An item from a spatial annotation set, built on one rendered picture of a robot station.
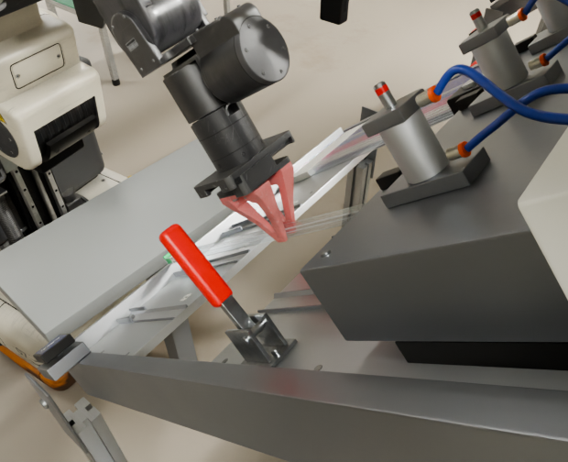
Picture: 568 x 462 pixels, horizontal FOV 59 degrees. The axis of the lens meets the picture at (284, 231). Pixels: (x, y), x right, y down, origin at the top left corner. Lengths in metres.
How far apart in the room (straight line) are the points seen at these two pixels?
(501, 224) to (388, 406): 0.09
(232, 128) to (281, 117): 1.98
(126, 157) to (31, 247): 1.27
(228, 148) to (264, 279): 1.24
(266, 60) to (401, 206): 0.23
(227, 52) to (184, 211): 0.67
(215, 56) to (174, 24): 0.06
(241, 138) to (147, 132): 1.97
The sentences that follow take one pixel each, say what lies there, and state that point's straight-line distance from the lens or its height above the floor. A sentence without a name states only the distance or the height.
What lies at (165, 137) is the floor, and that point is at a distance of 2.40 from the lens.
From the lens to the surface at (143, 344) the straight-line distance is 0.58.
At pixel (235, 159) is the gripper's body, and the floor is 1.02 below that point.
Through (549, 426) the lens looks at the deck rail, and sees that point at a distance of 0.18.
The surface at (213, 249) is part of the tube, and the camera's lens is 0.67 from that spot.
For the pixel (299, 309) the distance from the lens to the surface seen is 0.38.
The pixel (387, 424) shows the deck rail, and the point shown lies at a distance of 0.22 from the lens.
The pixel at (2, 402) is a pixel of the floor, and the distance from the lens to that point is 1.67.
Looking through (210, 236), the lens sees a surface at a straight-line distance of 0.83.
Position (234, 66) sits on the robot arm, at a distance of 0.44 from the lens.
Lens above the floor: 1.32
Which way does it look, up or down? 45 degrees down
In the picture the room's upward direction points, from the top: straight up
